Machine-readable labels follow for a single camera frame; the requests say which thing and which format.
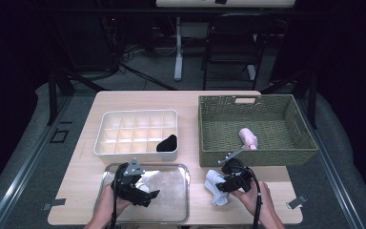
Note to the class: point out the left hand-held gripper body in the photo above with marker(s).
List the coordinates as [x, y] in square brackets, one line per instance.
[127, 187]

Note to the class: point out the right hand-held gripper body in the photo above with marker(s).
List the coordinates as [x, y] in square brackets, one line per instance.
[239, 179]

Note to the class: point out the light blue sock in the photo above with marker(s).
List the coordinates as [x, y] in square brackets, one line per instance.
[214, 191]

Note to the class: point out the pink sock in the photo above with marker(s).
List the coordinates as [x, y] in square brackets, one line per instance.
[248, 138]

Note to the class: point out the black sock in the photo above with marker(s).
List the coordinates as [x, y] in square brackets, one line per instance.
[167, 144]

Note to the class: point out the white divided organizer box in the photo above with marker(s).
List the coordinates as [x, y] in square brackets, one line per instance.
[133, 127]

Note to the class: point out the green woven basket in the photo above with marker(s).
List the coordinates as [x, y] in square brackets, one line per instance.
[254, 108]

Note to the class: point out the person's left hand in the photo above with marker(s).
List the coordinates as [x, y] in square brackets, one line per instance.
[108, 203]

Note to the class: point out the person's right hand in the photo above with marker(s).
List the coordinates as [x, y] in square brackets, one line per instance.
[259, 200]

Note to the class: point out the metal tray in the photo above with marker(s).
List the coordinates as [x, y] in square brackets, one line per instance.
[171, 203]

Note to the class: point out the grey tape strip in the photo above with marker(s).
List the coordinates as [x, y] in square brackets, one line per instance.
[55, 203]
[297, 202]

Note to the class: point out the black metal stand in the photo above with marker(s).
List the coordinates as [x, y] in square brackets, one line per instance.
[52, 95]
[313, 101]

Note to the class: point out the black folding chair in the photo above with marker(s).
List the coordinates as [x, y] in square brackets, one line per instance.
[235, 47]

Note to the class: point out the white desk leg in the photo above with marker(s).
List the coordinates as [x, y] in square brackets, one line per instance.
[178, 57]

